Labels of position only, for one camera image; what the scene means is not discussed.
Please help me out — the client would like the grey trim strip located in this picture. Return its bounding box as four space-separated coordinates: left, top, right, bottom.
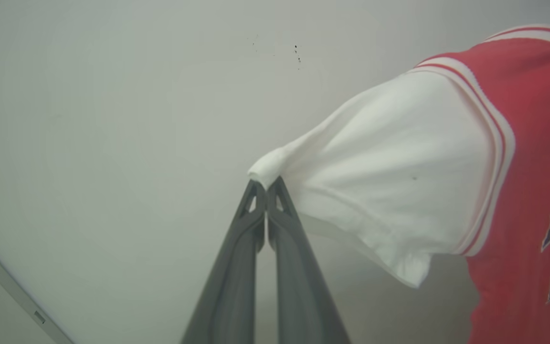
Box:
0 225 76 344

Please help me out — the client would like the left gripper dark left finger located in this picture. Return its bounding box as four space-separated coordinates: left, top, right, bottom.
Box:
181 179 266 344

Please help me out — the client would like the red white basketball jersey shirt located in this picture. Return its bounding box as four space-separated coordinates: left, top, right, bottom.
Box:
247 16 550 344

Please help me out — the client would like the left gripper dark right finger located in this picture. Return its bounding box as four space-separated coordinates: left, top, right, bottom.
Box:
267 176 352 344

